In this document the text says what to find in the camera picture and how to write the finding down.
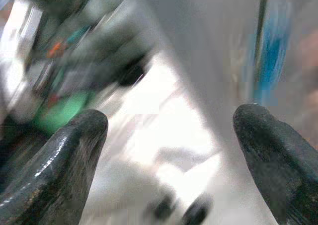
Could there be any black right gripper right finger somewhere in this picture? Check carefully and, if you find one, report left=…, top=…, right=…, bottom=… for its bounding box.
left=233, top=103, right=318, bottom=225

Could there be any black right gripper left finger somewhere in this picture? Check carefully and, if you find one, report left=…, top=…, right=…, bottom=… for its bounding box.
left=0, top=109, right=109, bottom=225

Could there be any green package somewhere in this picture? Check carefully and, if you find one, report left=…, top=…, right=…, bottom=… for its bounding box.
left=34, top=90, right=93, bottom=134

